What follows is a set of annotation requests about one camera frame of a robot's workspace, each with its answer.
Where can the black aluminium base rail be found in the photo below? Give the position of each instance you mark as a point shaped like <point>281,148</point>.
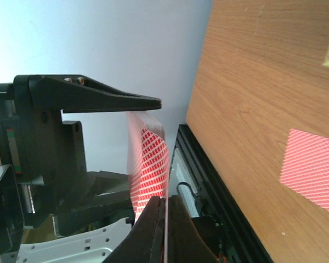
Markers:
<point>219,220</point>

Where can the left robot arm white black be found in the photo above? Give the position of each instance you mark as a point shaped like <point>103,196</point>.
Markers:
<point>42,245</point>

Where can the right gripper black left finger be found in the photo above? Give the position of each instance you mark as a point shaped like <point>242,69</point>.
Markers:
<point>145,241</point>

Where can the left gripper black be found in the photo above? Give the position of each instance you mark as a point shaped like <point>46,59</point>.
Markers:
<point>43,161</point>

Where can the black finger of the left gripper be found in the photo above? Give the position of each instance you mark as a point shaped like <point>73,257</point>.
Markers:
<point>78,94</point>

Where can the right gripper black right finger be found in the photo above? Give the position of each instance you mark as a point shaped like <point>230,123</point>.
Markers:
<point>190,239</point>

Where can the red card being drawn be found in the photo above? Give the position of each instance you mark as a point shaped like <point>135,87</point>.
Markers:
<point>154,176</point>

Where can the red card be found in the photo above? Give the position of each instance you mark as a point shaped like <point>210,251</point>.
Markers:
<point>305,166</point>

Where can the red playing card deck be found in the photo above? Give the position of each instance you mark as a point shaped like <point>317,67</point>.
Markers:
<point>136,122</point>

